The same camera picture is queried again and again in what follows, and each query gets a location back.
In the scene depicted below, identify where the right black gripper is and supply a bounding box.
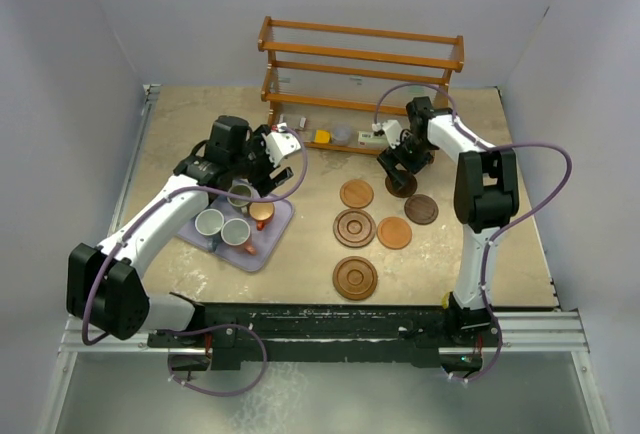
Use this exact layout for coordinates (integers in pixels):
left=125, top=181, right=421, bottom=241
left=378, top=133, right=435, bottom=191

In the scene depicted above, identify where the aluminium front frame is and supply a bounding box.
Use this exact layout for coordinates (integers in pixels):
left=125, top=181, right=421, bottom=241
left=38, top=312, right=610, bottom=433

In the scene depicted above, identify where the brown ringed wooden saucer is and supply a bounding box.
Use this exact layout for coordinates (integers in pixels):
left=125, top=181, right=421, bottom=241
left=333, top=208, right=376, bottom=248

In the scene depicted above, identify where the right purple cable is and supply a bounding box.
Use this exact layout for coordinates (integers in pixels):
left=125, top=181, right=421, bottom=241
left=373, top=82, right=574, bottom=385

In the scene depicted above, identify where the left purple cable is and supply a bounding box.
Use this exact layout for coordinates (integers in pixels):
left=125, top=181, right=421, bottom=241
left=81, top=126, right=309, bottom=398

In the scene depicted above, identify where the yellow grey tape measure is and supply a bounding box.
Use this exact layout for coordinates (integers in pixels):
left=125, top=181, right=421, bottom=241
left=313, top=129, right=331, bottom=145

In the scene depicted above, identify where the grey cup with orange handle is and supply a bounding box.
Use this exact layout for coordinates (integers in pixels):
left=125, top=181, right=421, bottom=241
left=221, top=218, right=257, bottom=255

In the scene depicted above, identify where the dark walnut coaster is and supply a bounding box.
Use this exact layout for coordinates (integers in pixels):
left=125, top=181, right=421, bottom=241
left=385, top=171, right=418, bottom=198
left=404, top=194, right=439, bottom=225

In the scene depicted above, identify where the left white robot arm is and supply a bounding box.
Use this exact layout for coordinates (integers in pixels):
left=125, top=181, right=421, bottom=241
left=66, top=115, right=306, bottom=346

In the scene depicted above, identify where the white green box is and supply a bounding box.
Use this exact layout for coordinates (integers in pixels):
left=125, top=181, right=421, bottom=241
left=357, top=131, right=388, bottom=150

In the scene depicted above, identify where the copper cup with red handle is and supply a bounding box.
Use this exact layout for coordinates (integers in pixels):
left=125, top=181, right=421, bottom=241
left=248, top=202, right=275, bottom=231

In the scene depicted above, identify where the lavender plastic tray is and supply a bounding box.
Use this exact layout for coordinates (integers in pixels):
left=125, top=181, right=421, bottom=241
left=176, top=200, right=295, bottom=273

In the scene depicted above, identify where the clear tub of rubber bands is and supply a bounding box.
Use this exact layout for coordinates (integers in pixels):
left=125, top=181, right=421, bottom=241
left=330, top=124, right=354, bottom=146

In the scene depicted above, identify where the metal table edge rail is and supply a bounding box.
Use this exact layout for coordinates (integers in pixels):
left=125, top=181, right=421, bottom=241
left=107, top=84, right=162, bottom=236

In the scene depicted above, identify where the small grey-green cup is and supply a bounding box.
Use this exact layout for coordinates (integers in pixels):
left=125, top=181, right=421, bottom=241
left=227, top=184, right=253, bottom=216

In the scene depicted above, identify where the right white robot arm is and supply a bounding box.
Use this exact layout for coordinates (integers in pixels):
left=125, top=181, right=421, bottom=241
left=372, top=97, right=519, bottom=345

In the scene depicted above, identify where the light wooden coaster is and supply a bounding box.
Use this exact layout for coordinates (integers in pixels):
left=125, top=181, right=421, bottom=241
left=340, top=179, right=374, bottom=209
left=377, top=217, right=412, bottom=250

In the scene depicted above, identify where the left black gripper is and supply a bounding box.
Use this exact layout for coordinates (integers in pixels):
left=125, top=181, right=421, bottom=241
left=229, top=127, right=291, bottom=195

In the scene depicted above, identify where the purple cable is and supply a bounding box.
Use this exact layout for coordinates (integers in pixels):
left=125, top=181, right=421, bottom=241
left=373, top=82, right=574, bottom=385
left=81, top=126, right=309, bottom=398

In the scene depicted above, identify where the blue mug near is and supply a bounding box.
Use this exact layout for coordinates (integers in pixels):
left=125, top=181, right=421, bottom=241
left=194, top=209, right=225, bottom=252

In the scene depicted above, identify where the black base bar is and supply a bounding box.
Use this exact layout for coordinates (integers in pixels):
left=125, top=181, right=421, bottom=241
left=149, top=303, right=502, bottom=374

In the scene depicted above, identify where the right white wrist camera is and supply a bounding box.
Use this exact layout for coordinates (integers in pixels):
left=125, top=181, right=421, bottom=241
left=372, top=119, right=403, bottom=149

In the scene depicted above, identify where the wooden three-tier shelf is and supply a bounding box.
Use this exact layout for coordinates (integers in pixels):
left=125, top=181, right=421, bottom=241
left=257, top=16, right=465, bottom=124

